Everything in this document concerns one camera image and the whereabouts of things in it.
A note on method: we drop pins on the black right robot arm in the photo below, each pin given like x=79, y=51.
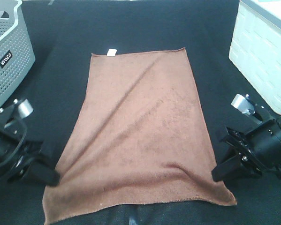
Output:
x=252, y=153

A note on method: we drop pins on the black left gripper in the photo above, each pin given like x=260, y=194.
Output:
x=21, y=158

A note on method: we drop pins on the pale green storage box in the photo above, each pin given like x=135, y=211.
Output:
x=255, y=48

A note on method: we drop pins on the grey perforated laundry basket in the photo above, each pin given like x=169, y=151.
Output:
x=16, y=52

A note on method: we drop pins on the white towel care label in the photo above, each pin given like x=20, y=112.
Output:
x=111, y=52

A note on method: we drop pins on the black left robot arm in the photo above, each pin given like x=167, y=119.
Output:
x=22, y=159

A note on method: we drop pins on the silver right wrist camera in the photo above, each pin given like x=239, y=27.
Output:
x=245, y=107

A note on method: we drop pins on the brown microfiber towel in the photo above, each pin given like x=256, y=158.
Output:
x=140, y=138

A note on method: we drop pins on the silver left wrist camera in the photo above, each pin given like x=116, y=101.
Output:
x=23, y=108

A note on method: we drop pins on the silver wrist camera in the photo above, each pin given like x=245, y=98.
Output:
x=245, y=107
x=23, y=108

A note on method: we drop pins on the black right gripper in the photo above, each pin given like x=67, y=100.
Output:
x=252, y=153

